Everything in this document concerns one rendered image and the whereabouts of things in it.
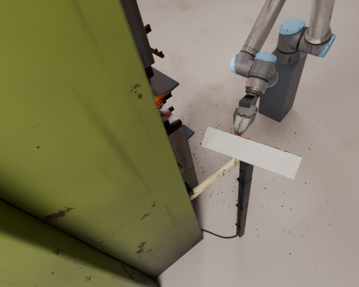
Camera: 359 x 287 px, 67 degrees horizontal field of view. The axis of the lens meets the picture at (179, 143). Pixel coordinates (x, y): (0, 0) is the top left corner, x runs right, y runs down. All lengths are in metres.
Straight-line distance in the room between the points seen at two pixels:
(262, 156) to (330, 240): 1.30
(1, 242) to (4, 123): 0.25
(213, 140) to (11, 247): 0.68
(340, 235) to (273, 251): 0.46
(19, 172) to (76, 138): 0.14
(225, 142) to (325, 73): 2.16
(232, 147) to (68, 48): 0.64
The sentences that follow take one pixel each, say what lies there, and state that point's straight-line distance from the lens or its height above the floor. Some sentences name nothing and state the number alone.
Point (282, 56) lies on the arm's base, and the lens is 2.11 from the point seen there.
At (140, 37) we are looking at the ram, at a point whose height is 1.49.
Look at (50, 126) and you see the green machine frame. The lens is 0.63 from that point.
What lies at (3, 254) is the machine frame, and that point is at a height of 1.45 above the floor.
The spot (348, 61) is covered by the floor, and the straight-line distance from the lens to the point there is 3.21.
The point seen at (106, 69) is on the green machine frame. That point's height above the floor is 1.65.
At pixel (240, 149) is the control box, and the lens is 0.97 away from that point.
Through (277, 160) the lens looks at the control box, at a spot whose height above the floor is 1.18.
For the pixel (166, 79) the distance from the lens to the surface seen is 1.99.
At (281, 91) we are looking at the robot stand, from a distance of 2.28.
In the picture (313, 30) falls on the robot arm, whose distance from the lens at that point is 1.88.
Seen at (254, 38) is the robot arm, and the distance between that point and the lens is 1.42.
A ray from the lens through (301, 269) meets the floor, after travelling 2.08.
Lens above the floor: 2.01
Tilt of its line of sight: 56 degrees down
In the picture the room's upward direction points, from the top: 17 degrees counter-clockwise
